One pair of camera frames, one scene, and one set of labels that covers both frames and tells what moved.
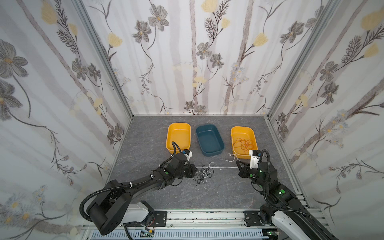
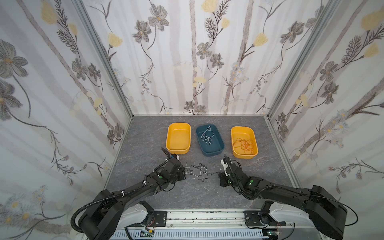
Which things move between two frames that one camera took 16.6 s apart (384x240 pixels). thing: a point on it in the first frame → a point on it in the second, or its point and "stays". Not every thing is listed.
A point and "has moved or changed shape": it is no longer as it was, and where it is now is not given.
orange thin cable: [245, 145] stays
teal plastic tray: [209, 139] stays
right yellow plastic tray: [243, 140] stays
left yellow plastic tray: [178, 134] stays
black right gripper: [243, 171] → [226, 173]
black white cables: [201, 176] has moved or changed shape
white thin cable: [206, 167] → [207, 135]
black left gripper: [190, 169] → [174, 165]
